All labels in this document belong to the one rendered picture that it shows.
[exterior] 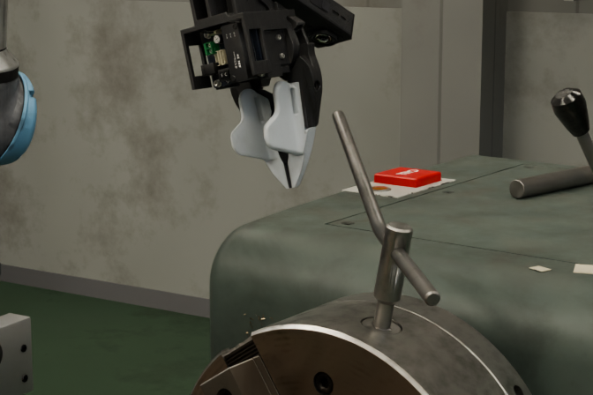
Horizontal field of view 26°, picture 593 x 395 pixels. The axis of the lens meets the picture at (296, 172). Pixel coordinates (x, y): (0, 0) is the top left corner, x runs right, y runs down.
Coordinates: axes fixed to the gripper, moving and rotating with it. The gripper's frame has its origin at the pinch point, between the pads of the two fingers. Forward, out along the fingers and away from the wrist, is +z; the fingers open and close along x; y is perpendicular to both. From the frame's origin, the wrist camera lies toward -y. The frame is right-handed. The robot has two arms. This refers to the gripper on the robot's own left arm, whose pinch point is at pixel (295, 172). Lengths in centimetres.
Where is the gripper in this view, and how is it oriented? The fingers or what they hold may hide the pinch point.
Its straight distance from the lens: 112.4
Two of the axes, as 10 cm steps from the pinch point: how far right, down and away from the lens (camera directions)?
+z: 2.0, 9.8, 0.3
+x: 7.8, -1.4, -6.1
